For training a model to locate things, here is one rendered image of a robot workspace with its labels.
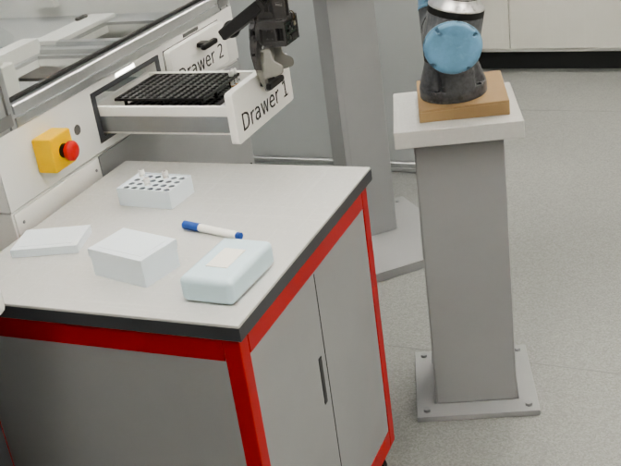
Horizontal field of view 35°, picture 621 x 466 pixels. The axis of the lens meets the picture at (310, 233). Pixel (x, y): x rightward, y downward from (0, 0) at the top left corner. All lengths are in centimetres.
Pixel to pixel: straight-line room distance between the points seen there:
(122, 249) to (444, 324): 99
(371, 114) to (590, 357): 106
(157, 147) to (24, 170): 49
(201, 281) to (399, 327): 142
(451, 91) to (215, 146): 74
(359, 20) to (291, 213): 139
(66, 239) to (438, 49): 82
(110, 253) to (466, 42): 83
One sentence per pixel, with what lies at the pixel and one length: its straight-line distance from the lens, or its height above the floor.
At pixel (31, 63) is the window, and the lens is 206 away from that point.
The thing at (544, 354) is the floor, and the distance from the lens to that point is 275.
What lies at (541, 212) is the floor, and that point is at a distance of 354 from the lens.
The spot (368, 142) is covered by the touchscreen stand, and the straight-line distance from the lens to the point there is 324.
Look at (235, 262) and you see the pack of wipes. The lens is 158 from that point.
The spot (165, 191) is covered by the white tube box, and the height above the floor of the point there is 80.
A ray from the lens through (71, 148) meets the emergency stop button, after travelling 200.
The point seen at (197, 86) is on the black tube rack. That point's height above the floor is 90.
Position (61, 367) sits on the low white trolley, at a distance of 175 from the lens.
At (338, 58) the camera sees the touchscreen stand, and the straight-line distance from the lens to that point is 313.
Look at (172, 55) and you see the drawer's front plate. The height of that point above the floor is 92.
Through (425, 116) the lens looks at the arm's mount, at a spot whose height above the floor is 77.
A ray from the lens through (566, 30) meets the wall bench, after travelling 497.
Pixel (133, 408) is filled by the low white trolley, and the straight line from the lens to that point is 171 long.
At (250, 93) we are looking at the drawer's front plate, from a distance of 208.
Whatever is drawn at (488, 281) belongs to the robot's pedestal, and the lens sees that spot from 237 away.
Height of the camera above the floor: 150
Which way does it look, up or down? 25 degrees down
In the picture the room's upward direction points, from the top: 8 degrees counter-clockwise
